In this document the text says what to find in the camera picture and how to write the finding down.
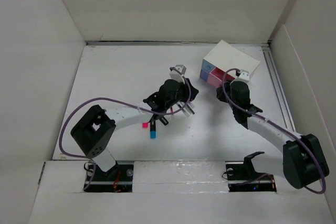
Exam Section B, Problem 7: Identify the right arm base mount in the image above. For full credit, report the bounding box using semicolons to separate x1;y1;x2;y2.
222;152;277;193

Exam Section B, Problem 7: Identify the purple gel pen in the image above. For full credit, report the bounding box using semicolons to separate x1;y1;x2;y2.
185;102;195;115

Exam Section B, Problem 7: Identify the green gel pen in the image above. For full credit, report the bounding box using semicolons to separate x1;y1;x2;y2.
177;103;190;118

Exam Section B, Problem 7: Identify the black gold pen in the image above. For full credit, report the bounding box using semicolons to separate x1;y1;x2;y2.
177;102;194;117

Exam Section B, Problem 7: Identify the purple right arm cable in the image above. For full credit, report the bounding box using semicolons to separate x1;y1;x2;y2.
222;68;328;195

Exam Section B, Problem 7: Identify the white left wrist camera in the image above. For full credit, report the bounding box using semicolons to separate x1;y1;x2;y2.
170;65;187;82

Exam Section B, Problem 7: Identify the white drawer organizer box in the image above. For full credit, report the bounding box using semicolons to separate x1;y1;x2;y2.
203;40;260;81

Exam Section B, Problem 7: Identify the blue drawer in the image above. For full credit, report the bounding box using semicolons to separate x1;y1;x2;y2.
200;59;215;82

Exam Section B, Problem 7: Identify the pink drawer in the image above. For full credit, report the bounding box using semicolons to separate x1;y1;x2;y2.
206;67;225;88

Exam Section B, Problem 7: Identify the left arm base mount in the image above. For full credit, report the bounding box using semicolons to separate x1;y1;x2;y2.
83;162;134;193

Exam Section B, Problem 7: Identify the blue highlighter marker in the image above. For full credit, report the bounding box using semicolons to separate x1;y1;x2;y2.
150;121;156;139

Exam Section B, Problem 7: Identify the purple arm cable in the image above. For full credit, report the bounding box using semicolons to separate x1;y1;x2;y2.
59;66;194;190
222;68;328;195

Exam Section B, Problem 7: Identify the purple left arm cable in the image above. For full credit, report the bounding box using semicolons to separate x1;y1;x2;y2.
59;66;194;190

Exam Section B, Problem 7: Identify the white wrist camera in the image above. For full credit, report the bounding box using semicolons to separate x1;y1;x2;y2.
234;69;250;83
170;65;187;82

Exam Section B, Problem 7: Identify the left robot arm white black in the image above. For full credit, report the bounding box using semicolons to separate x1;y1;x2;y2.
70;79;199;180

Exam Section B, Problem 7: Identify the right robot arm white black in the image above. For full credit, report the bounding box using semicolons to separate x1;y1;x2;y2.
216;81;330;194

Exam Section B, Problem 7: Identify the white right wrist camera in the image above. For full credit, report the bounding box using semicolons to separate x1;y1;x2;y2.
234;69;250;83

